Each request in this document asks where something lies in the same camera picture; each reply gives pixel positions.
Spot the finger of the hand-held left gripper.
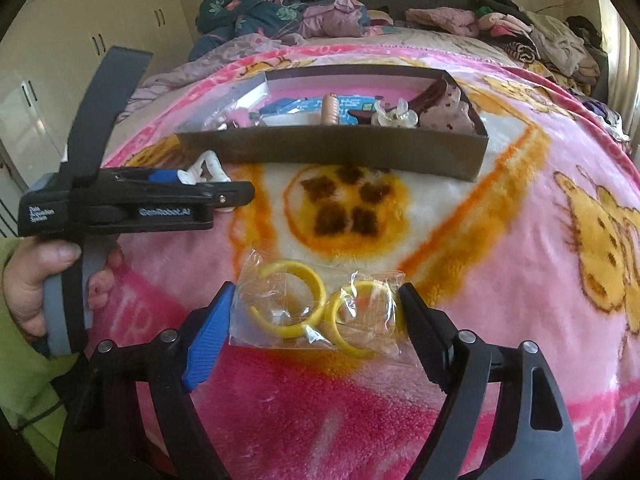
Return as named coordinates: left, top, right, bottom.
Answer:
left=107, top=167, right=256, bottom=211

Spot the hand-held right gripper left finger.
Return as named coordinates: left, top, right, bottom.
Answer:
left=55, top=281, right=237, bottom=480

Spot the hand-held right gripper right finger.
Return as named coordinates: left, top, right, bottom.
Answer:
left=397, top=282, right=583, bottom=480

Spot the white hair claw clip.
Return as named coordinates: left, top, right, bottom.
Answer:
left=177, top=151, right=236, bottom=213

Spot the clear bag of yellow bangles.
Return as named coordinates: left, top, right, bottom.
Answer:
left=229, top=247, right=407, bottom=361

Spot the clear plastic packet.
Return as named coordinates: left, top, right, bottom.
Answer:
left=182, top=107, right=266, bottom=133

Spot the yellow plastic bangle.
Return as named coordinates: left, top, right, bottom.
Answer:
left=324, top=280, right=401, bottom=358
left=249, top=259, right=328, bottom=338

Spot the white earring card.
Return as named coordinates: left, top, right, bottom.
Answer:
left=262, top=112, right=323, bottom=128

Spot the shallow brown cardboard box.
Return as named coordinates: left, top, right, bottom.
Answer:
left=175, top=64, right=490, bottom=183

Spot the orange hair comb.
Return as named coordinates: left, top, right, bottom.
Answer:
left=321, top=94, right=341, bottom=126

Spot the pearl hair claw clip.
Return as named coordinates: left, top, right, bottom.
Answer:
left=371, top=97, right=420, bottom=130

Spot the dark brown snap hair clip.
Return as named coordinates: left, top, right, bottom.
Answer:
left=347, top=82, right=451, bottom=126

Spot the person's left forearm green sleeve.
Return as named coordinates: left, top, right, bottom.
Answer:
left=0, top=237, right=81, bottom=466

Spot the person's left hand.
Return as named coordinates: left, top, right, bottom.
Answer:
left=0, top=240, right=123, bottom=338

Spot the lilac floral quilt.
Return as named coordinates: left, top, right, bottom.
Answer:
left=117, top=32, right=306, bottom=121

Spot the white wardrobe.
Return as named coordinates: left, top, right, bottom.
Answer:
left=0, top=0, right=201, bottom=241

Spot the pink packet with blue label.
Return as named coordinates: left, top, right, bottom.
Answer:
left=240, top=80, right=431, bottom=128

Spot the pink printed blanket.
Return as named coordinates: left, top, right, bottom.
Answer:
left=100, top=42, right=640, bottom=480

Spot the dark floral quilt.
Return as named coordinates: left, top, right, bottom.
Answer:
left=187, top=0, right=311, bottom=61

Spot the pink crumpled garment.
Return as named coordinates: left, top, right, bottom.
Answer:
left=300, top=0, right=371, bottom=38

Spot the floral fabric scrunchie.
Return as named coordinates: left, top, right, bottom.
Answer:
left=417, top=82, right=483, bottom=136

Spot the pile of clothes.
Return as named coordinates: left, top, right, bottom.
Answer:
left=405, top=0, right=608, bottom=96

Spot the beige curtain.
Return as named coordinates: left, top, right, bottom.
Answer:
left=597, top=0, right=640, bottom=126

